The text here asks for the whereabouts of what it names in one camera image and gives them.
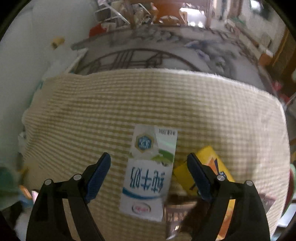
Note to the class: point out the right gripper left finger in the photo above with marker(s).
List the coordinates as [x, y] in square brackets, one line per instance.
[48, 219]

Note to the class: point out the dark brown small box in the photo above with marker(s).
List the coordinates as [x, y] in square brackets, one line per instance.
[184, 214]

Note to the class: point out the yellow iced tea carton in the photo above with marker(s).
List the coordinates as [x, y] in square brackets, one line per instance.
[211, 167]

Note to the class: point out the white milk carton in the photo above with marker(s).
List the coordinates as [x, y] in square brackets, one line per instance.
[148, 172]

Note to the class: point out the purple snack wrapper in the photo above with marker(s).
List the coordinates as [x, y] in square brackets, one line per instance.
[267, 201]

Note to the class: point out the beige striped table cloth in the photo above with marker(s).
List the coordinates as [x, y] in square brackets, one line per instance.
[73, 119]

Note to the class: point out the low tv cabinet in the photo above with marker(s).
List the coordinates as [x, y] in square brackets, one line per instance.
[257, 45]

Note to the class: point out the white bottle yellow cap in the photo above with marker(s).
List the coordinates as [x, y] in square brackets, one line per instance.
[56, 42]

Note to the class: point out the grey patterned floor rug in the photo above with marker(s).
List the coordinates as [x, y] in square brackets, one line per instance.
[183, 48]

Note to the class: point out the red bag on floor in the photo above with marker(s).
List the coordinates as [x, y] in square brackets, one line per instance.
[97, 30]

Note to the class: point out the wooden bench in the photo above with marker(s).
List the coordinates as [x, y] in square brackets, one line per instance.
[190, 13]

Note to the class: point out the white magazine rack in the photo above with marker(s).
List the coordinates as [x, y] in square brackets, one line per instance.
[107, 13]

